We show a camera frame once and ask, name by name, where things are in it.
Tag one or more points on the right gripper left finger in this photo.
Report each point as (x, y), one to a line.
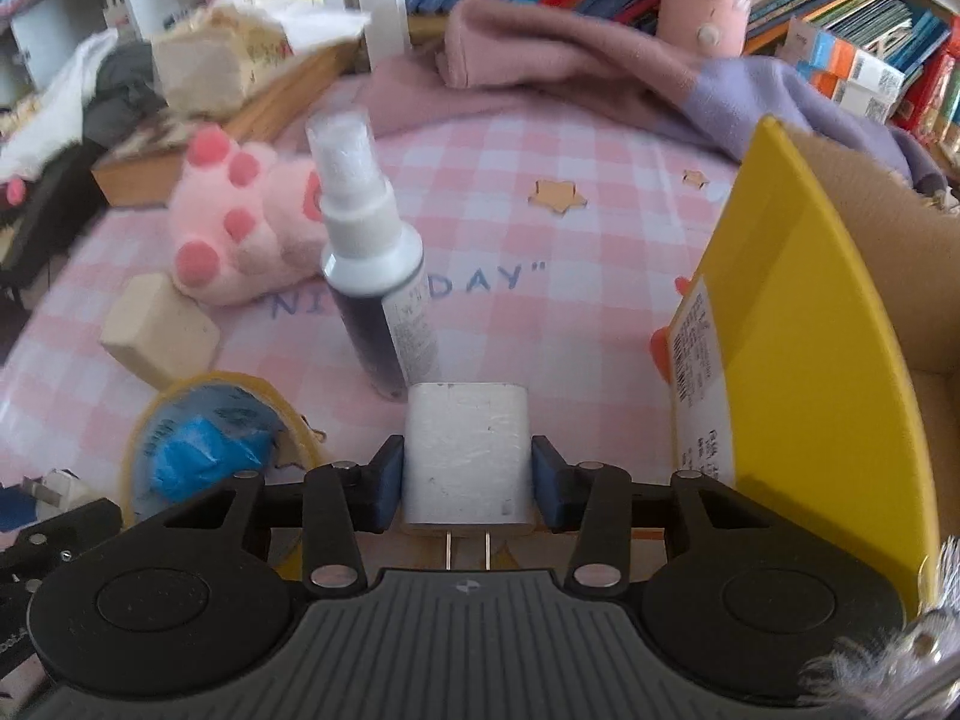
(339, 501)

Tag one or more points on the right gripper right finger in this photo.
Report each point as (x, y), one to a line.
(592, 501)

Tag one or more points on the yellow tape roll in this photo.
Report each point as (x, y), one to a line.
(297, 445)

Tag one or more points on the white charger plug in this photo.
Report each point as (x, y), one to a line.
(468, 464)

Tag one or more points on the blue wrapper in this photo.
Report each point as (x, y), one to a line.
(200, 438)

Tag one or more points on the small spray bottle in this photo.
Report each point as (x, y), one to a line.
(373, 261)

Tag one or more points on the beige foam block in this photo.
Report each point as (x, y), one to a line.
(158, 334)

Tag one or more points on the pink plush paw toy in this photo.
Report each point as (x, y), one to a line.
(244, 220)

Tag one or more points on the yellow cardboard box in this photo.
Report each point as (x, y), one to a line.
(813, 360)

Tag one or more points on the pile of clothes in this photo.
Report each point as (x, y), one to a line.
(49, 195)

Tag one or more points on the pink purple cloth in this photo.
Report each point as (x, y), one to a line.
(496, 55)

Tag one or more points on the tissue pack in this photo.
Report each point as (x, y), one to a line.
(210, 64)

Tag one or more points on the orange white medicine boxes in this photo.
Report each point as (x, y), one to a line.
(853, 79)

